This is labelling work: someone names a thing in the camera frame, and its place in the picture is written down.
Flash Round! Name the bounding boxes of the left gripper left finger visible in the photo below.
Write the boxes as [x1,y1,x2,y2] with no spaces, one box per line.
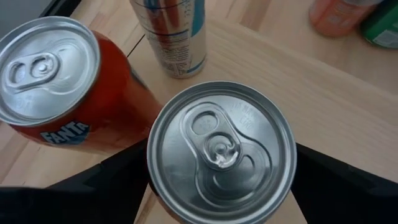
[0,138,151,224]

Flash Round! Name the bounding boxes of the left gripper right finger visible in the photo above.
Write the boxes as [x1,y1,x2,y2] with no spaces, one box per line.
[290,142,398,224]

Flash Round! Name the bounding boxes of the red Fanta can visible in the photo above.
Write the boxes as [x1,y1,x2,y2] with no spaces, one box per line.
[0,15,164,156]

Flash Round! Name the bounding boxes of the silver grey beverage can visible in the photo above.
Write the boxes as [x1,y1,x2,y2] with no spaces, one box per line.
[146,80,298,224]

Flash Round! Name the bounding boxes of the dark green beverage can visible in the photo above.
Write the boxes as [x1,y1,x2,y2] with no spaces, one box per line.
[360,0,398,50]

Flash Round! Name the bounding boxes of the orange-red beverage can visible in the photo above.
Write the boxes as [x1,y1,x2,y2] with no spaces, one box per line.
[308,0,385,38]

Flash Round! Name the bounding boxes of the blue silver slim can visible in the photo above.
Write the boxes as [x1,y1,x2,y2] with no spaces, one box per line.
[129,0,208,79]

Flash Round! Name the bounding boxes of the clear acrylic tray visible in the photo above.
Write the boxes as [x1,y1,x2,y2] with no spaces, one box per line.
[0,6,398,224]

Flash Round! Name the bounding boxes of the black metal rig frame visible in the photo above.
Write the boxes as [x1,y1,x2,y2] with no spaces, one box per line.
[39,0,82,18]

